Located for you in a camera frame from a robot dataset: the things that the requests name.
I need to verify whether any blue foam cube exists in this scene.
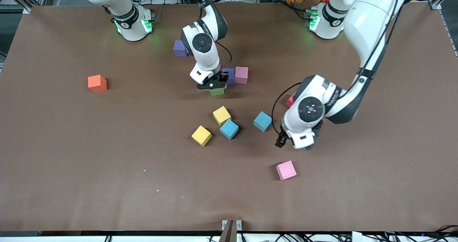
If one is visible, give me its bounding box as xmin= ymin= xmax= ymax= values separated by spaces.
xmin=219 ymin=119 xmax=239 ymax=140
xmin=253 ymin=111 xmax=273 ymax=132

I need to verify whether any black cable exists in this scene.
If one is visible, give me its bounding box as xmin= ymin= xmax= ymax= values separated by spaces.
xmin=271 ymin=0 xmax=401 ymax=137
xmin=191 ymin=0 xmax=233 ymax=71

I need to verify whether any pink foam cube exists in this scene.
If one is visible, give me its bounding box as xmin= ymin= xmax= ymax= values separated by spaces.
xmin=276 ymin=160 xmax=297 ymax=181
xmin=235 ymin=66 xmax=249 ymax=84

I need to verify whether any yellow foam cube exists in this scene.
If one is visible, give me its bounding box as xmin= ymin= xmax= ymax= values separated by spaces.
xmin=213 ymin=106 xmax=232 ymax=126
xmin=191 ymin=125 xmax=213 ymax=147

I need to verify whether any metal mount bracket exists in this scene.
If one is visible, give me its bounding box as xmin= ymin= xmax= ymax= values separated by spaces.
xmin=221 ymin=219 xmax=243 ymax=242

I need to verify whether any orange foam cube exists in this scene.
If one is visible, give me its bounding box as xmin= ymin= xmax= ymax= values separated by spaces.
xmin=88 ymin=75 xmax=108 ymax=93

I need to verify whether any purple foam cube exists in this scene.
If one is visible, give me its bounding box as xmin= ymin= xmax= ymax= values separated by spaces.
xmin=173 ymin=40 xmax=188 ymax=58
xmin=222 ymin=68 xmax=236 ymax=85

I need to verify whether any paper table cover sheet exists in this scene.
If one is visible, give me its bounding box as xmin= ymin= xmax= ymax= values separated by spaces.
xmin=0 ymin=2 xmax=458 ymax=232

